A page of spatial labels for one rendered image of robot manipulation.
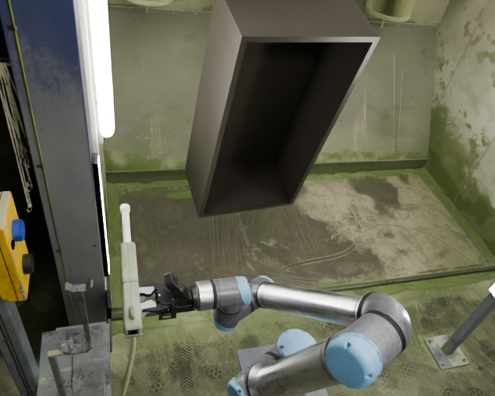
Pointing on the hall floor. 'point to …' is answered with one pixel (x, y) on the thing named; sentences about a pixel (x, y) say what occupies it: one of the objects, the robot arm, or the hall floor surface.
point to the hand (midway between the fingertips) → (127, 300)
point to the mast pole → (472, 322)
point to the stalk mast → (10, 336)
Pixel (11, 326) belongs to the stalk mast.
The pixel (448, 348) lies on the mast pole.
